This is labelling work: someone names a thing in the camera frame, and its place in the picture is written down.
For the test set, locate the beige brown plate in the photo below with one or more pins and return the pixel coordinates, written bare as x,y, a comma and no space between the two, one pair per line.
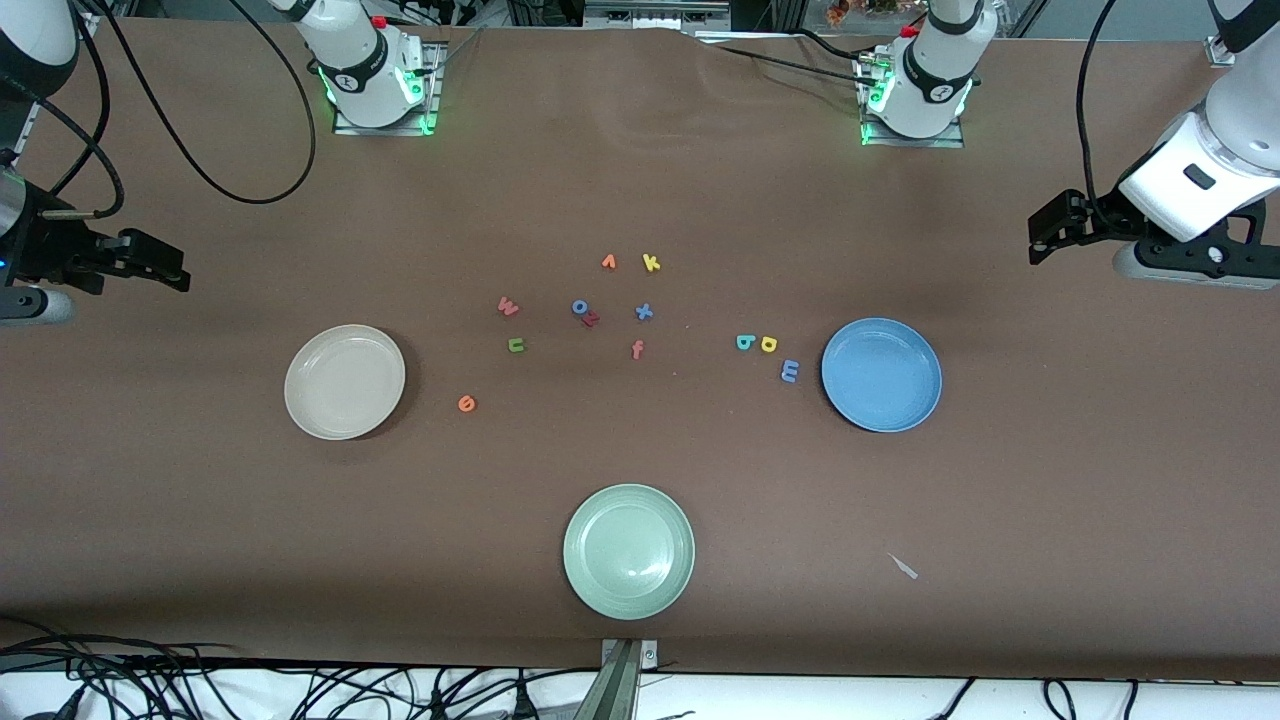
345,385

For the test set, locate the pink foam letter m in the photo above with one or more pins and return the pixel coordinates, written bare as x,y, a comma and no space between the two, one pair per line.
508,307

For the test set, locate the grey metal beam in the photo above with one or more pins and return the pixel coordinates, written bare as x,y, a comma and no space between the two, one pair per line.
650,15

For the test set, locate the aluminium frame rail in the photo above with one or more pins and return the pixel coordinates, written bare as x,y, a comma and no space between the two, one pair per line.
28,125

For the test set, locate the light blue foam letter m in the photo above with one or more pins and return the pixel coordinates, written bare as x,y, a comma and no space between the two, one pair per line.
790,371

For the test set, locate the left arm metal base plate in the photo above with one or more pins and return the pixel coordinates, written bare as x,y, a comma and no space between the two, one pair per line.
905,143

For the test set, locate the white tape scrap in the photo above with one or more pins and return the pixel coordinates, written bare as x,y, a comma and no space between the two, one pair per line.
905,568

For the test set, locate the green plate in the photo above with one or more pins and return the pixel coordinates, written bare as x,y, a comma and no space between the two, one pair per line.
628,552

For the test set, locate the aluminium frame profile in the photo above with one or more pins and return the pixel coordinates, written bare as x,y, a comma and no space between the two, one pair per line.
1218,50

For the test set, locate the blue plate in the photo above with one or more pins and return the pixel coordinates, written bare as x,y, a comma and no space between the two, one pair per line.
882,375

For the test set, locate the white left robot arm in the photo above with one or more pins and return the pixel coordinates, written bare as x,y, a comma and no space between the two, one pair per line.
1220,150

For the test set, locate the brown table cover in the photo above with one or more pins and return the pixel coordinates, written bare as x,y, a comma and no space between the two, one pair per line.
640,440

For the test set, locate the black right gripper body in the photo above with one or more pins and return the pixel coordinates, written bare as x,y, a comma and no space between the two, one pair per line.
40,248

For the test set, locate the metal table edge bracket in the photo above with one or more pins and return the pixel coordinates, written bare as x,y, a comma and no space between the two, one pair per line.
622,690

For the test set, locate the orange dried plant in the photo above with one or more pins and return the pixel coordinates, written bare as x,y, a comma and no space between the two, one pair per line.
838,12

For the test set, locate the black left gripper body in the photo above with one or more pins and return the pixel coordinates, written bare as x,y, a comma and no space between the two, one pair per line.
1097,220

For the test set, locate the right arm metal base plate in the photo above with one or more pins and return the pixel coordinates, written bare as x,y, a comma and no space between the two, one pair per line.
433,100

